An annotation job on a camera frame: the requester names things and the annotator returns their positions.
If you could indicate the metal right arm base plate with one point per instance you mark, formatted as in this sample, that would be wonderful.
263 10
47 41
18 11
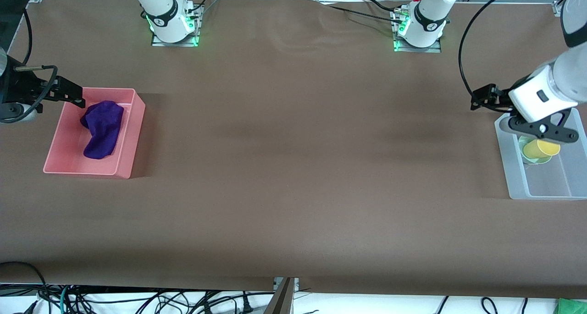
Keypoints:
174 43

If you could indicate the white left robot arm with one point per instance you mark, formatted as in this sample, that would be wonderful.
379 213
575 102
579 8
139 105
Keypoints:
429 16

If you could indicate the pink plastic bin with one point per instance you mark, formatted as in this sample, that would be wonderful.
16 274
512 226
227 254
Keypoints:
69 153

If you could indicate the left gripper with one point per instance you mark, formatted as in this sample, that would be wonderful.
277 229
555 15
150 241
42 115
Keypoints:
501 97

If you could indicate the green bag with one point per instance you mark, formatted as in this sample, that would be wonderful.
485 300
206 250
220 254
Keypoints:
571 306

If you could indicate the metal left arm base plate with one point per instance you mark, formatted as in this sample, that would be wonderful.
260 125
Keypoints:
419 49

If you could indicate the yellow cup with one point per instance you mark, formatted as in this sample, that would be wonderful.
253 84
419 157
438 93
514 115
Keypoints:
543 148

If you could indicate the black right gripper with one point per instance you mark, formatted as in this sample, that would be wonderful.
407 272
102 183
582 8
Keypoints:
20 88

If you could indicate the metal table leg profile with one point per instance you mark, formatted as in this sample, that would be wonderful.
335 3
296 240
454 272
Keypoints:
282 300

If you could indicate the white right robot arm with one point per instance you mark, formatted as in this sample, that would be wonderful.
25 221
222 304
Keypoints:
160 11

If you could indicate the purple cloth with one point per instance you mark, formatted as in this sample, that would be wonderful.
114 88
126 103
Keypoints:
103 130

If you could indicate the clear plastic bin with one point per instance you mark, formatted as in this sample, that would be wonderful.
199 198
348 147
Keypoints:
550 181

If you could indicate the light green bowl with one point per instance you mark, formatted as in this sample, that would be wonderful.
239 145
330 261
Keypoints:
534 161

